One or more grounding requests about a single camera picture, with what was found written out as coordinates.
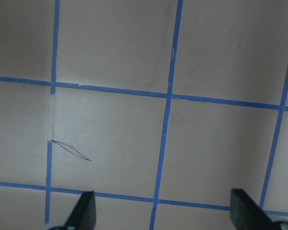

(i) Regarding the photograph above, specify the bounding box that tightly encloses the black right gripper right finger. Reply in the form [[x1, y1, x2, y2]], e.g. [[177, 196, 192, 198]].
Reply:
[[230, 189, 278, 230]]

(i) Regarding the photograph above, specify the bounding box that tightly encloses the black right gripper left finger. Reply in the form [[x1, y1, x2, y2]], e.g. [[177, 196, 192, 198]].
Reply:
[[63, 191, 96, 230]]

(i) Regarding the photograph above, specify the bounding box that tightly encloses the loose blue thread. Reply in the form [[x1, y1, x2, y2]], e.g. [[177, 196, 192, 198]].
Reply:
[[52, 140, 91, 161]]

